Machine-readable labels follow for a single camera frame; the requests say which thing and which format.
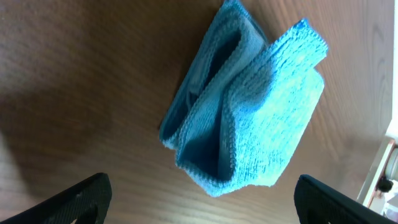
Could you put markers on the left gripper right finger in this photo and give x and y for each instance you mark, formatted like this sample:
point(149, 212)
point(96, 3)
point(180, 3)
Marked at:
point(317, 203)

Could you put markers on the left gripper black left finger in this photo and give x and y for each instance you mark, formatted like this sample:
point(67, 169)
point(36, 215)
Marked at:
point(85, 202)

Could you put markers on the blue microfiber cloth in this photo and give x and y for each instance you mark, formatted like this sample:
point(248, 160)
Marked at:
point(245, 103)

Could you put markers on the white shelf furniture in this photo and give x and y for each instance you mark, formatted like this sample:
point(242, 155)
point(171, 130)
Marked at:
point(384, 165)

